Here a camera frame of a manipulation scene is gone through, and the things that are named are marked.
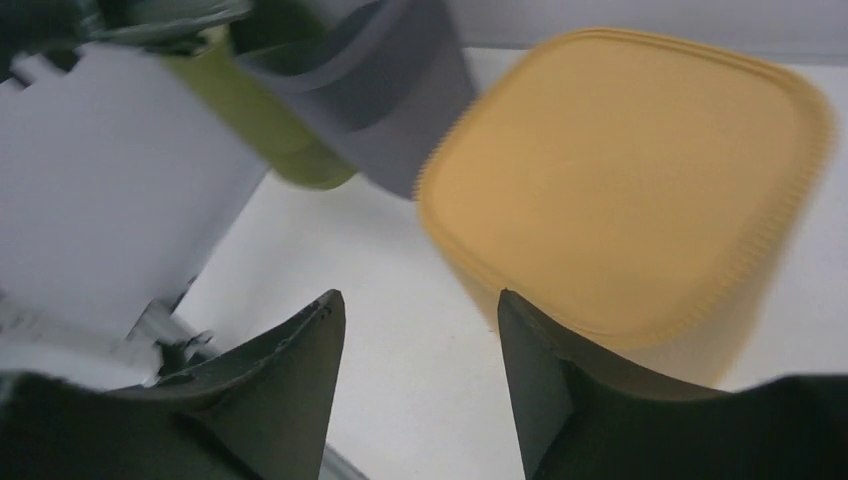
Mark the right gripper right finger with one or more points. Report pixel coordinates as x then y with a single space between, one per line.
582 411

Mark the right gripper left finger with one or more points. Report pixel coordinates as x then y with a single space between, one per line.
258 411

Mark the yellow plastic basket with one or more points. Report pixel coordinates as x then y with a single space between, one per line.
635 187

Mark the green plastic basket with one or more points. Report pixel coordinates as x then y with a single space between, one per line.
256 116

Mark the grey plastic basket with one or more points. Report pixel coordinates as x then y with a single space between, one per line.
381 87

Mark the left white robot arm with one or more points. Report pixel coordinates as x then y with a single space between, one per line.
116 182

